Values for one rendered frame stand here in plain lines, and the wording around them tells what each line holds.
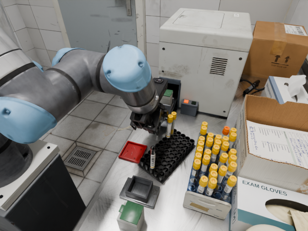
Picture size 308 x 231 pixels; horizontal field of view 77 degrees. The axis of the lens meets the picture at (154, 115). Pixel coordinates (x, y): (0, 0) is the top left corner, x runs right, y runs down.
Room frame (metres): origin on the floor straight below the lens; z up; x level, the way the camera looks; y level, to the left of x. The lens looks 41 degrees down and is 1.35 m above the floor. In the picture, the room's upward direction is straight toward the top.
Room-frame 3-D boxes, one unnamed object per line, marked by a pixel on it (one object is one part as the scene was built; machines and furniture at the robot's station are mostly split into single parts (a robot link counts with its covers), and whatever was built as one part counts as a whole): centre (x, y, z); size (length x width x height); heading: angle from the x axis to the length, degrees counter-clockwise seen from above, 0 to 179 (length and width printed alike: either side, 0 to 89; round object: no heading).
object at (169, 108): (0.58, -0.05, 0.92); 0.21 x 0.07 x 0.05; 161
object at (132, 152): (0.38, 0.06, 0.88); 0.07 x 0.07 x 0.01; 71
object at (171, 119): (0.37, -0.04, 0.93); 0.17 x 0.09 x 0.11; 140
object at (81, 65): (0.34, 0.14, 1.17); 0.11 x 0.11 x 0.08; 70
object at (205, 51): (0.71, -0.19, 1.03); 0.31 x 0.27 x 0.30; 161
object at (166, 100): (0.56, -0.04, 0.95); 0.05 x 0.04 x 0.06; 71
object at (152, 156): (0.31, 0.00, 0.93); 0.01 x 0.01 x 0.10
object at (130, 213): (0.18, 0.05, 0.91); 0.05 x 0.04 x 0.07; 71
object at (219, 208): (0.30, -0.15, 0.91); 0.20 x 0.10 x 0.07; 161
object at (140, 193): (0.25, 0.04, 0.89); 0.09 x 0.05 x 0.04; 71
